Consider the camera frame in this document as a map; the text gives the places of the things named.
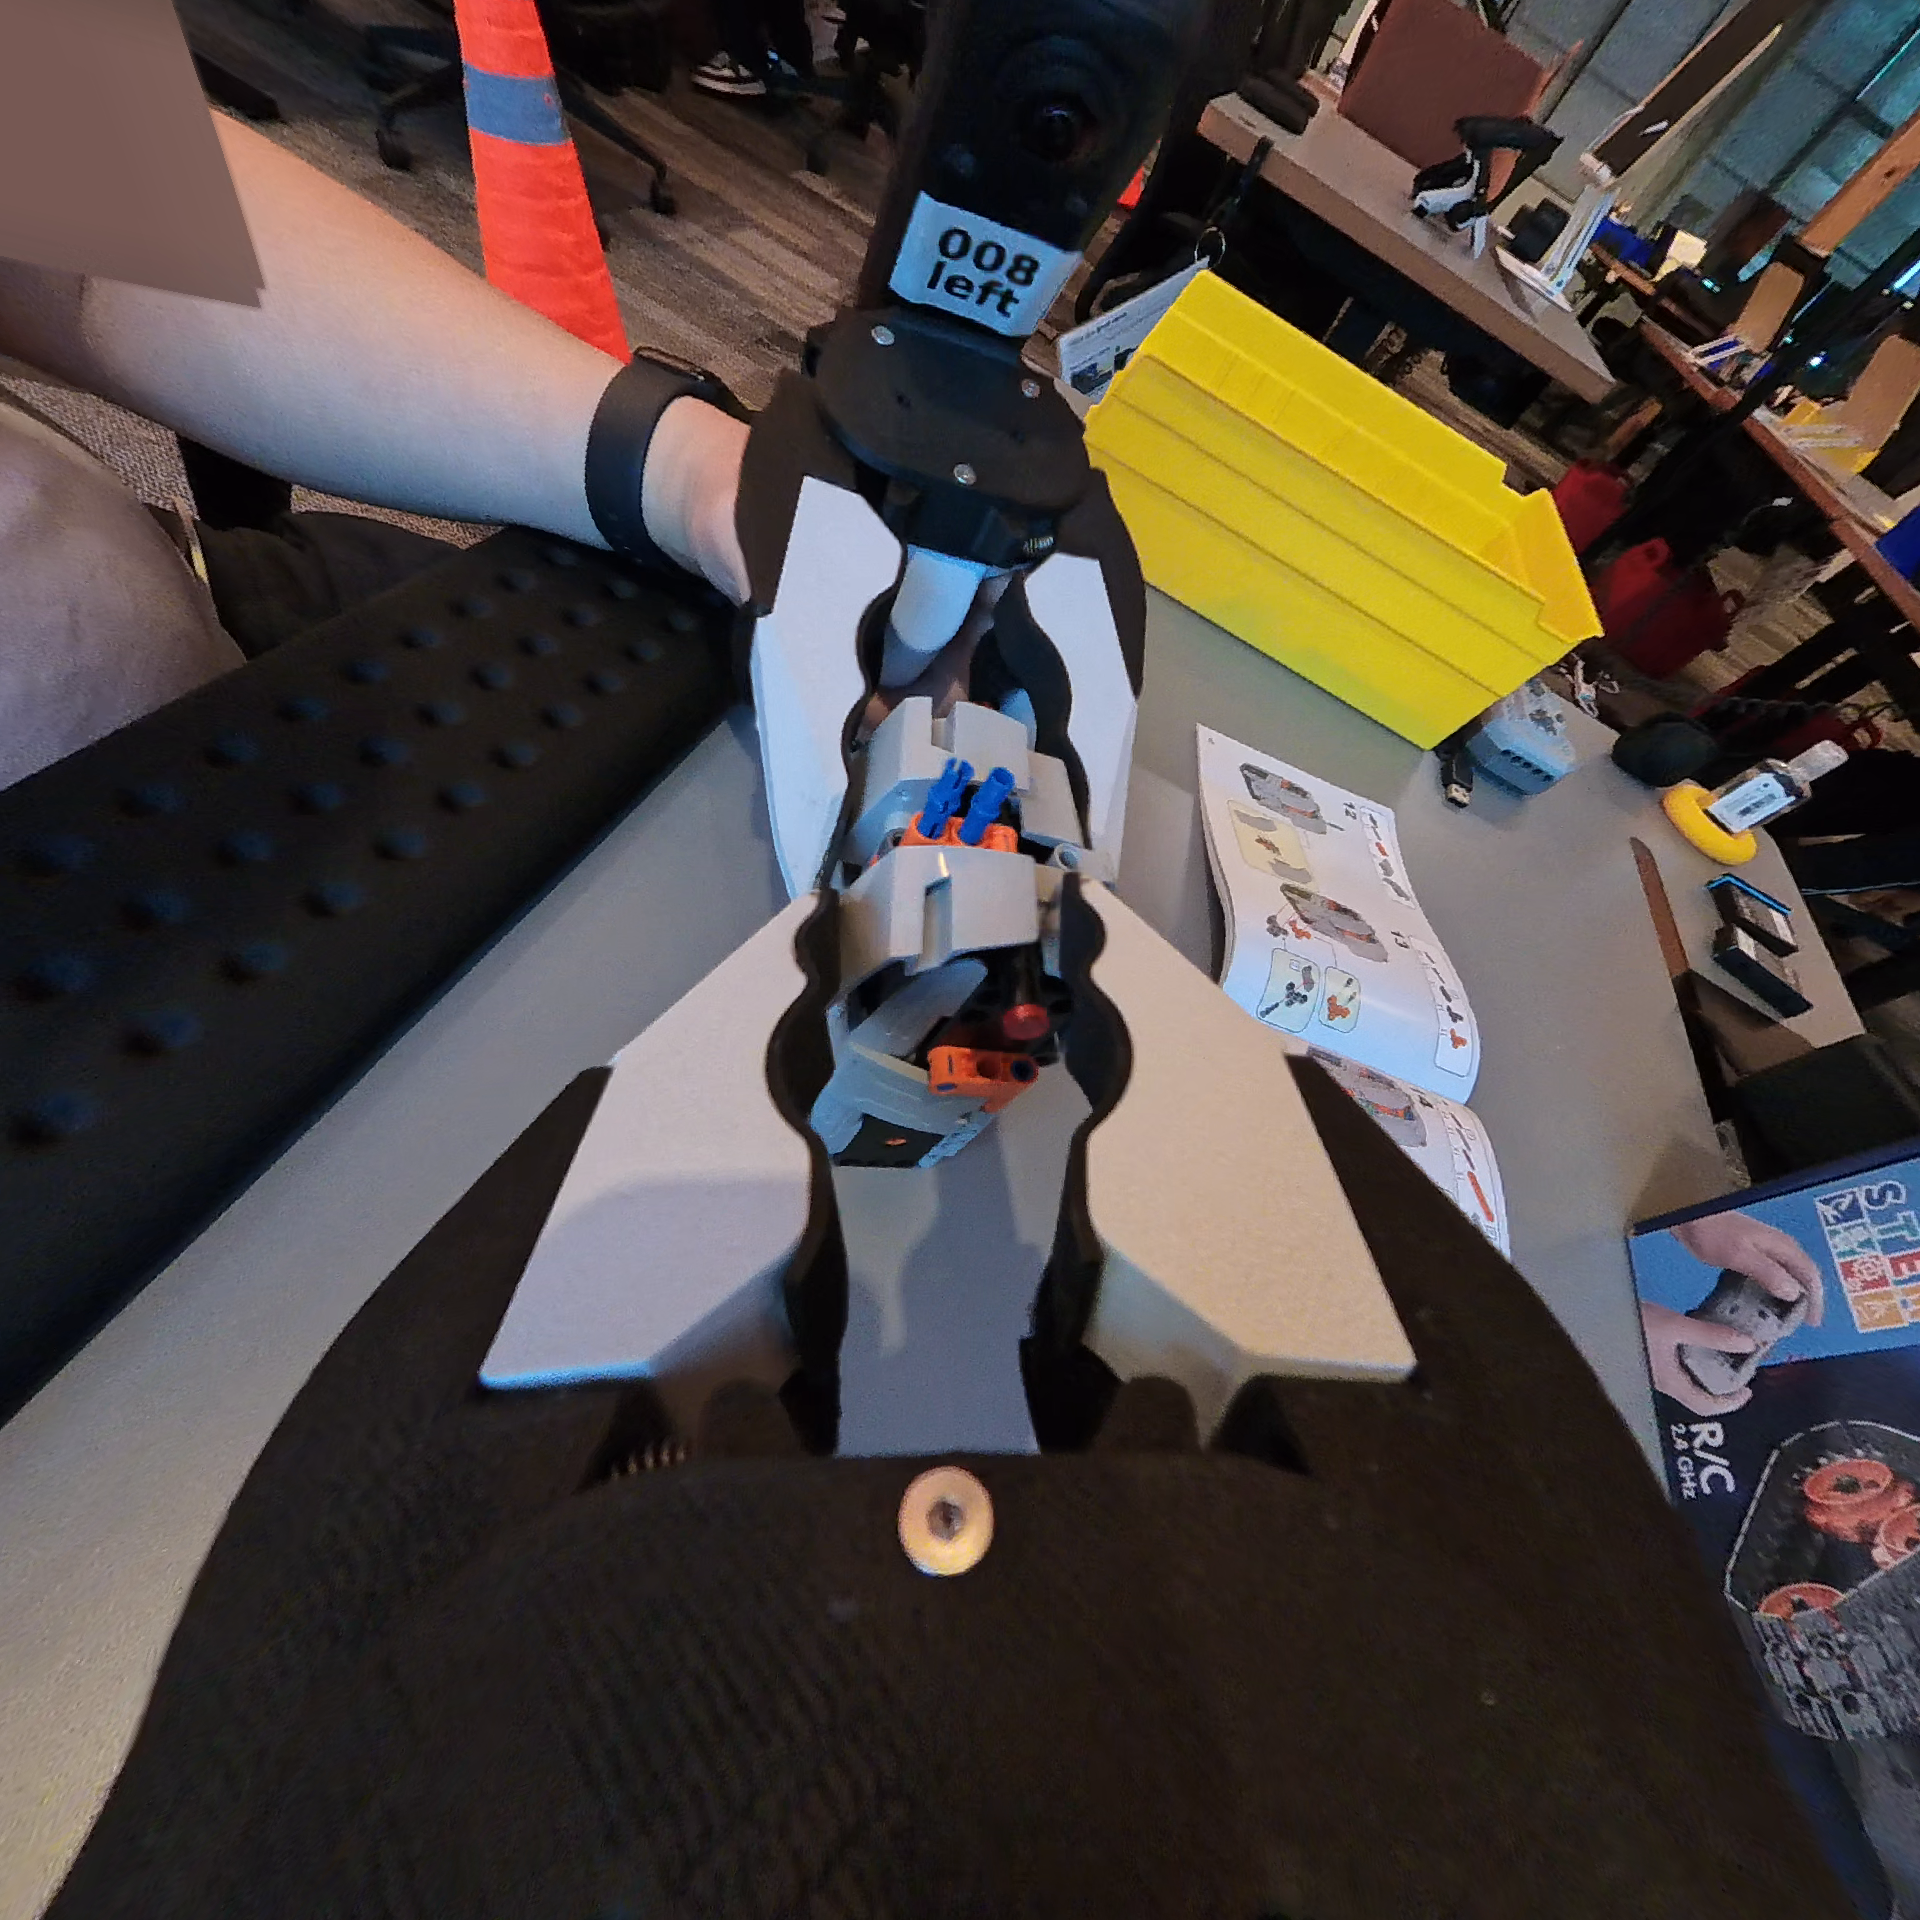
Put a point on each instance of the grey battery block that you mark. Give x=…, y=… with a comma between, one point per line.
x=1519, y=740

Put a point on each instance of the person's left forearm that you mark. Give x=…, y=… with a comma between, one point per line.
x=376, y=389

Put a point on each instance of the open instruction booklet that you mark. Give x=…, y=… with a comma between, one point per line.
x=1319, y=932

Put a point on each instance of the grey building block robot model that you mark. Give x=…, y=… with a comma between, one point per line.
x=931, y=916

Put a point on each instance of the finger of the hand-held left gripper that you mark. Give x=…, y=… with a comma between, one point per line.
x=803, y=674
x=1096, y=674

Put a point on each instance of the brown cardboard box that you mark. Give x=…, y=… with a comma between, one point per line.
x=1442, y=60

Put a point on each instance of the brown wooden stick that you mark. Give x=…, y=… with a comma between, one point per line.
x=1662, y=932

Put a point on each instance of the small black box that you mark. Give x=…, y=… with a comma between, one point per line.
x=1752, y=913
x=1763, y=972

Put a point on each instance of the blue robot kit box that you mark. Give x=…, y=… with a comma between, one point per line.
x=1771, y=1289

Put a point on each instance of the black round pouch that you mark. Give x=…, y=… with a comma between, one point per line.
x=1666, y=750

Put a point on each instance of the black wristwatch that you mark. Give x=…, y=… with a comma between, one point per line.
x=622, y=452

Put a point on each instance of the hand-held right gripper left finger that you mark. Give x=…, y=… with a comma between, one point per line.
x=645, y=1200

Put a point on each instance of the grey background table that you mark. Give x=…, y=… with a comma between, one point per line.
x=1349, y=224

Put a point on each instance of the red plastic canister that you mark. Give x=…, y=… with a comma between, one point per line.
x=1682, y=615
x=1589, y=510

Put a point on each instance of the person's left hand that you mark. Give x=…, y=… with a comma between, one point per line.
x=698, y=495

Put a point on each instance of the grey desk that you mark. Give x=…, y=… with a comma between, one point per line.
x=1559, y=974

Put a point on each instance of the large orange traffic cone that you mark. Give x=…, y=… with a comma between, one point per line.
x=525, y=150

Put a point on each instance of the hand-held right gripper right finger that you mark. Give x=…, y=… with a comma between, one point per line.
x=1245, y=1200

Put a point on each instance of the yellow tape roll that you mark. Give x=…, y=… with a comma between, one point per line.
x=1687, y=833

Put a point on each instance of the black white device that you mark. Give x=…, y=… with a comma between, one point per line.
x=1463, y=182

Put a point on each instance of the yellow plastic bin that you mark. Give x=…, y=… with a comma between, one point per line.
x=1319, y=495

